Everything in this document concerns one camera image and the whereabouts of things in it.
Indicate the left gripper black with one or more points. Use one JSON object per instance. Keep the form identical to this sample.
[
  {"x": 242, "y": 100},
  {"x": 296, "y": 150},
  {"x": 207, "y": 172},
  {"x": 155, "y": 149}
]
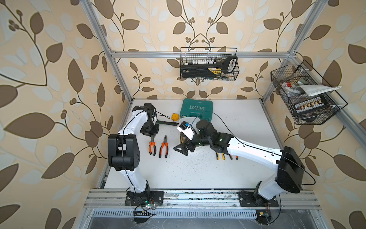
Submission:
[{"x": 152, "y": 133}]

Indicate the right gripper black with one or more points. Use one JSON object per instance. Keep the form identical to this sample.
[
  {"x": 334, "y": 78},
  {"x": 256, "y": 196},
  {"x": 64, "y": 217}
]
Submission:
[{"x": 184, "y": 150}]

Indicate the orange black combination pliers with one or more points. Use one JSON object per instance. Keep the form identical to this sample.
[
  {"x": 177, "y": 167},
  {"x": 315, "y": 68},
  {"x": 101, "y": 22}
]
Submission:
[{"x": 164, "y": 148}]

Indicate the yellow black combination pliers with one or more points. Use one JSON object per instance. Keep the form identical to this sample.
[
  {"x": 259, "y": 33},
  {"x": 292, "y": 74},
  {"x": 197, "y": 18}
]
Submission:
[{"x": 220, "y": 155}]

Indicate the white plastic storage box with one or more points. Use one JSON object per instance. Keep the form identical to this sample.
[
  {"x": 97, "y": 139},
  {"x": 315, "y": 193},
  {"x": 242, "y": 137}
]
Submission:
[{"x": 193, "y": 121}]

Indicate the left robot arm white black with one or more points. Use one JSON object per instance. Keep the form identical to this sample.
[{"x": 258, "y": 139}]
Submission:
[{"x": 124, "y": 156}]

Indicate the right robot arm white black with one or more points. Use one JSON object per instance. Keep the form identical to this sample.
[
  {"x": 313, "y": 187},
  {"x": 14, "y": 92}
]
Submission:
[{"x": 287, "y": 167}]

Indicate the socket set box in basket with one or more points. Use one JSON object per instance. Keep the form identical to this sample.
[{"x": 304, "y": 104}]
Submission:
[{"x": 310, "y": 105}]

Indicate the yellow tape measure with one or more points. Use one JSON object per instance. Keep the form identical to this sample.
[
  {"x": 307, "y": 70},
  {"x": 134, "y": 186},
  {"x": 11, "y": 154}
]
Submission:
[{"x": 175, "y": 117}]

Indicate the green plastic tool case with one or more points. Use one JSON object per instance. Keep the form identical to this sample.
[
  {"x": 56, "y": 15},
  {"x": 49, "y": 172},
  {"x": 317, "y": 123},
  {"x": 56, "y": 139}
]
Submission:
[{"x": 202, "y": 109}]

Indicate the black yellow tool in basket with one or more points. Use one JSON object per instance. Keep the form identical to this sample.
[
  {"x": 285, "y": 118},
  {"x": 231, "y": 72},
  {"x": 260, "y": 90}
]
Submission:
[{"x": 213, "y": 68}]

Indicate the white papers in basket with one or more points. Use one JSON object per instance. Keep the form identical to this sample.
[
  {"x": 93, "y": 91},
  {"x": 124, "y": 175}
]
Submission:
[{"x": 312, "y": 90}]

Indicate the back black wire basket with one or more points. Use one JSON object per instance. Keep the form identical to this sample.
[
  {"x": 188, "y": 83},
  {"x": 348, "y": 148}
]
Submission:
[{"x": 205, "y": 53}]

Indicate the black wire basket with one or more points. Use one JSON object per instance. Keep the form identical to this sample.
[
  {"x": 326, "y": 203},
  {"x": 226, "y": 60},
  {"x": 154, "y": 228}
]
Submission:
[
  {"x": 285, "y": 79},
  {"x": 205, "y": 53}
]

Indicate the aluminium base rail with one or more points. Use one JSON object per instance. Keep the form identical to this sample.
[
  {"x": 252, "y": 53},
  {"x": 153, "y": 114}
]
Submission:
[{"x": 200, "y": 199}]

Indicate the right black wire basket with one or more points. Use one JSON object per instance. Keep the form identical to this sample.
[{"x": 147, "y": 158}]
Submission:
[{"x": 285, "y": 79}]

